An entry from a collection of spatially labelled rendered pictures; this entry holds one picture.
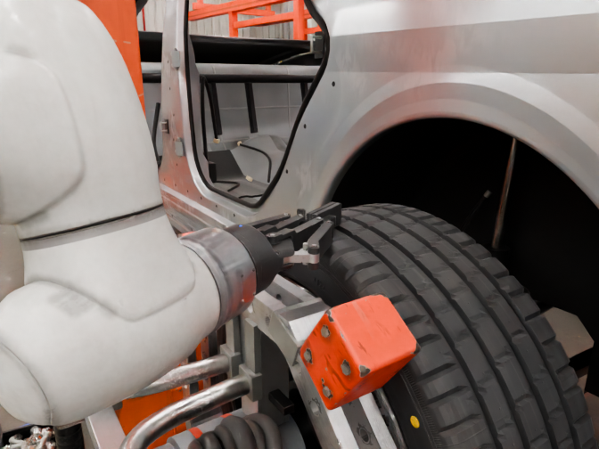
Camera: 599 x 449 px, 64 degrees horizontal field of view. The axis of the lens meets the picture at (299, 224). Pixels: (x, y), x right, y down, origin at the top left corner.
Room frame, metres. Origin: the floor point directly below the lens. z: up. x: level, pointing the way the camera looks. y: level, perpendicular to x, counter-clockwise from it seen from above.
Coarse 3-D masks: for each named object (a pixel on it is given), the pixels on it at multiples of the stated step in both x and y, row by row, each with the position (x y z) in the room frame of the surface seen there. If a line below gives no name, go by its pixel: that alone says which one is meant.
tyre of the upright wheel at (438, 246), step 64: (384, 256) 0.55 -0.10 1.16; (448, 256) 0.58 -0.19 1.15; (448, 320) 0.47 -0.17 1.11; (512, 320) 0.51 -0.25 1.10; (448, 384) 0.41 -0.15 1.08; (512, 384) 0.44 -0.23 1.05; (576, 384) 0.49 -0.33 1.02; (448, 448) 0.38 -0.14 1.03; (512, 448) 0.40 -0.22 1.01; (576, 448) 0.45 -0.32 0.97
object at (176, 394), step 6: (198, 348) 1.01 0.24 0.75; (198, 354) 1.01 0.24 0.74; (198, 360) 1.01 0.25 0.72; (174, 390) 0.95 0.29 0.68; (180, 390) 0.96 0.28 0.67; (174, 396) 0.95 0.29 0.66; (180, 396) 0.96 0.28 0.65; (180, 426) 0.96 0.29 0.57; (174, 432) 0.95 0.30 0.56; (180, 432) 0.96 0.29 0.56
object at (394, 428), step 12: (300, 288) 0.59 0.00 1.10; (300, 396) 0.68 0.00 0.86; (384, 396) 0.45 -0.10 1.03; (240, 408) 0.79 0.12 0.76; (300, 408) 0.68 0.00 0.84; (384, 408) 0.45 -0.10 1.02; (300, 420) 0.68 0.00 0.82; (396, 420) 0.44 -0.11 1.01; (300, 432) 0.66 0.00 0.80; (312, 432) 0.67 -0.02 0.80; (396, 432) 0.43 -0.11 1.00; (312, 444) 0.65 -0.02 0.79; (396, 444) 0.44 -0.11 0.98
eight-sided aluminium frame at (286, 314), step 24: (288, 288) 0.55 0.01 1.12; (264, 312) 0.50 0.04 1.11; (288, 312) 0.48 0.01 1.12; (312, 312) 0.48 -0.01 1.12; (216, 336) 0.78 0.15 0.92; (288, 336) 0.45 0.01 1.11; (192, 360) 0.75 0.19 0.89; (288, 360) 0.46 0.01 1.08; (192, 384) 0.75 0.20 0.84; (312, 384) 0.42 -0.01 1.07; (216, 408) 0.77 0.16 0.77; (312, 408) 0.42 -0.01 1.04; (336, 408) 0.41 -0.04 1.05; (360, 408) 0.42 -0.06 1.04; (336, 432) 0.39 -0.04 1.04; (360, 432) 0.42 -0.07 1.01; (384, 432) 0.41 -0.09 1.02
